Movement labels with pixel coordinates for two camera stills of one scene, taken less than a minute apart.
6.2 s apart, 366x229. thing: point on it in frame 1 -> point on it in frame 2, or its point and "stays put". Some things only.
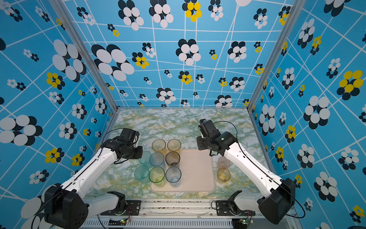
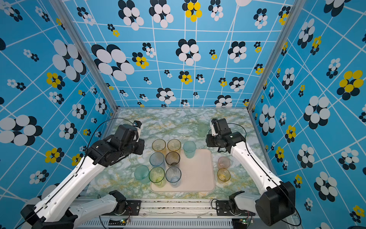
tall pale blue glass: [173, 175] stays put
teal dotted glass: [145, 157] -> [189, 148]
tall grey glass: [172, 159] stays put
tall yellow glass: [173, 145] stays put
